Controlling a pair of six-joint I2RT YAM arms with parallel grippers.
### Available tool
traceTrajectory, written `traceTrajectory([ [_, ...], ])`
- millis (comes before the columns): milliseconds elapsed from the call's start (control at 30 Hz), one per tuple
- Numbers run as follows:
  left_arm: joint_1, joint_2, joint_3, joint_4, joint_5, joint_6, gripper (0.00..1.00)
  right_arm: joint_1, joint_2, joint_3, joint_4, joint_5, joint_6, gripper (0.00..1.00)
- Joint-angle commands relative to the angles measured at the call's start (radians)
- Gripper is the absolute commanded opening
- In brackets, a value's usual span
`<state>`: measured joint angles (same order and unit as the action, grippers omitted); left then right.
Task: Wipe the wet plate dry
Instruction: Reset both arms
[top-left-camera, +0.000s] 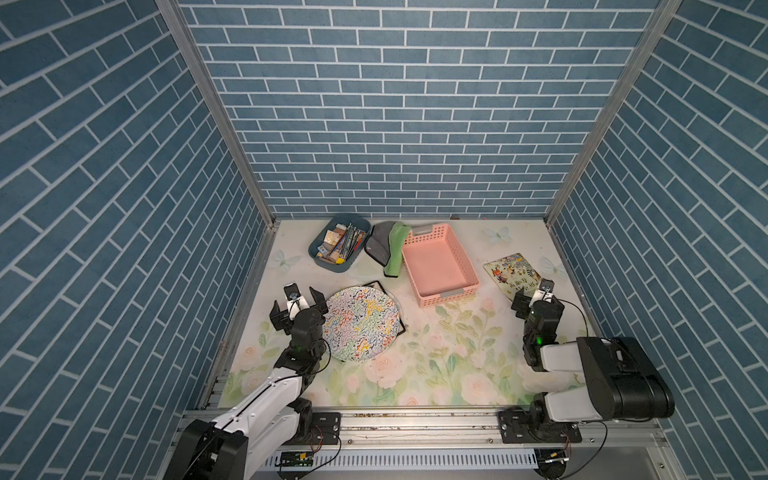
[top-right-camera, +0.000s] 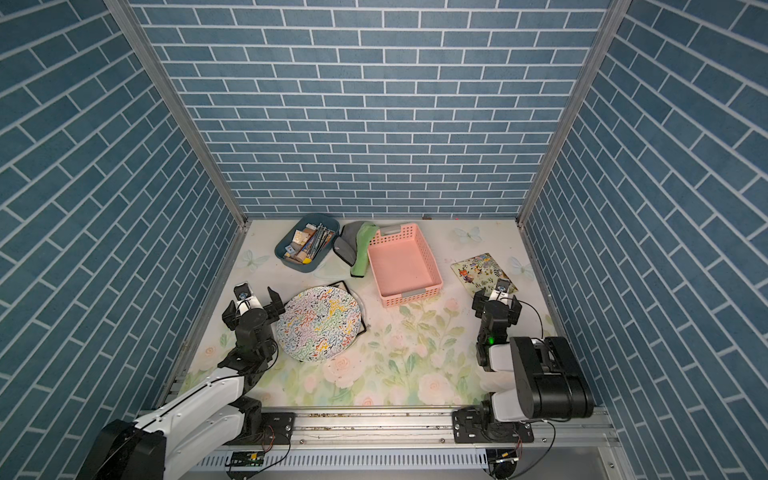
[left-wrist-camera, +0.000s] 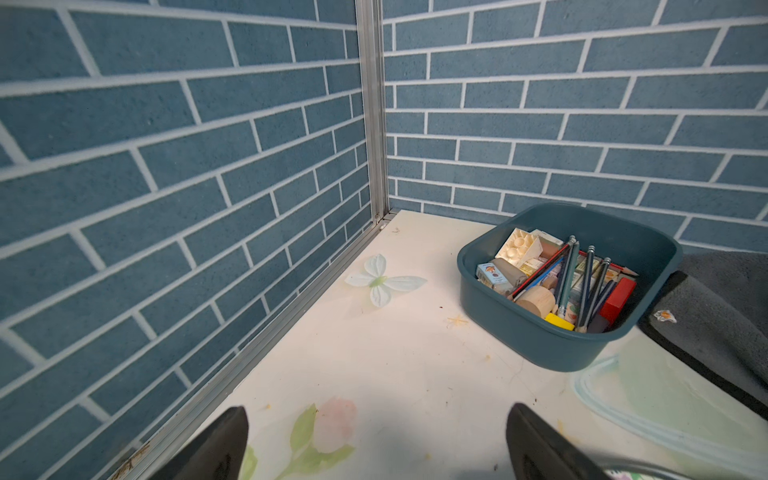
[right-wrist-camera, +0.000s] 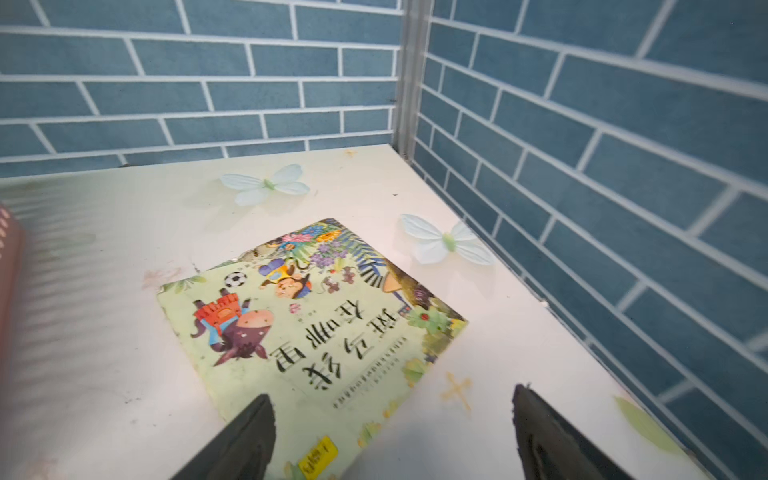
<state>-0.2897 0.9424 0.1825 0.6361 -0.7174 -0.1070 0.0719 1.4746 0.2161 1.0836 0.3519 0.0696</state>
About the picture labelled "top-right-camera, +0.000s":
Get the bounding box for round colourful patterned plate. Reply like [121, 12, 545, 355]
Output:
[274, 286, 367, 362]

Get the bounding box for green grey microfibre cloth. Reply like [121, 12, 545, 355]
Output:
[333, 221, 379, 278]

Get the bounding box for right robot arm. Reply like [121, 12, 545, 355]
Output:
[472, 287, 595, 442]

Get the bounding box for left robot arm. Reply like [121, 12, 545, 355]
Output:
[77, 283, 285, 479]

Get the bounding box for items in teal tray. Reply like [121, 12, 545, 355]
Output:
[283, 223, 335, 265]

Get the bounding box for teal tray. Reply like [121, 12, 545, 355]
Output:
[274, 213, 341, 273]

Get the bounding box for floral table mat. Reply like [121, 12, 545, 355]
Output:
[184, 220, 556, 408]

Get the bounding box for pink plastic basket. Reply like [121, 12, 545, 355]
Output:
[368, 223, 443, 307]

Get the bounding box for left circuit board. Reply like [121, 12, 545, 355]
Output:
[225, 451, 265, 470]

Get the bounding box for circuit board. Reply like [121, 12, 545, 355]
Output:
[485, 449, 519, 480]
[225, 451, 265, 470]

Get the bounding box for right circuit board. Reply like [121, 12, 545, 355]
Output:
[485, 449, 519, 480]

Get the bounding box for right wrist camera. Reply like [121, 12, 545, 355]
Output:
[489, 278, 516, 302]

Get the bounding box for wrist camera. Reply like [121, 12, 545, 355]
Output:
[233, 282, 262, 314]
[489, 278, 516, 302]

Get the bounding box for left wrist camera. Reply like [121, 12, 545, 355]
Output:
[233, 282, 262, 314]

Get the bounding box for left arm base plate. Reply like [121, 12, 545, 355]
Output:
[227, 412, 296, 447]

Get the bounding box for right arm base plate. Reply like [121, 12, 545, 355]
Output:
[451, 406, 534, 444]

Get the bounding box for aluminium rail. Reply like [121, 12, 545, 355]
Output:
[262, 407, 619, 449]

